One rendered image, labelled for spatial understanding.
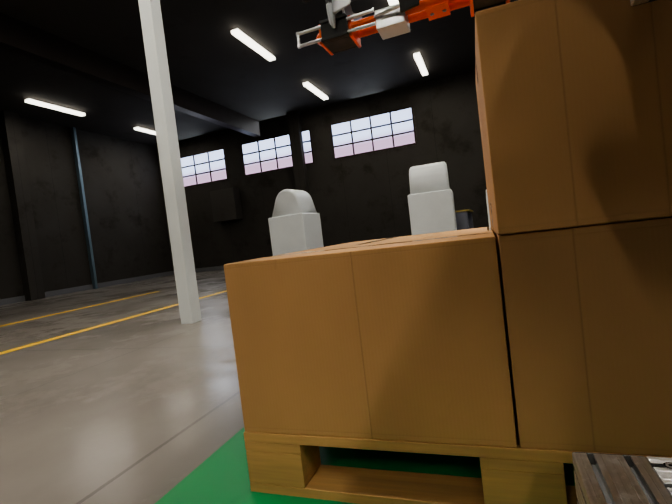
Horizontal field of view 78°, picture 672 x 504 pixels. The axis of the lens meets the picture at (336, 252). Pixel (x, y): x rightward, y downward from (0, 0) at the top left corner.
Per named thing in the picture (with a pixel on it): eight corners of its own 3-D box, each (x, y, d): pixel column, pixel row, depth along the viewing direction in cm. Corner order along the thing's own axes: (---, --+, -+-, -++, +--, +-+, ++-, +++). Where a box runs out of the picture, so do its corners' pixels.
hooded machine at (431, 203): (458, 258, 674) (447, 157, 668) (412, 262, 701) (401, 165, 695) (462, 253, 752) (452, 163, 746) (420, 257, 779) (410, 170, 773)
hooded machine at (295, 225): (273, 276, 749) (263, 192, 743) (291, 271, 812) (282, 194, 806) (311, 273, 719) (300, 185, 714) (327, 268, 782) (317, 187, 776)
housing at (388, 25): (411, 32, 101) (409, 14, 101) (405, 20, 94) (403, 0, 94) (383, 41, 103) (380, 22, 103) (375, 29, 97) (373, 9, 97)
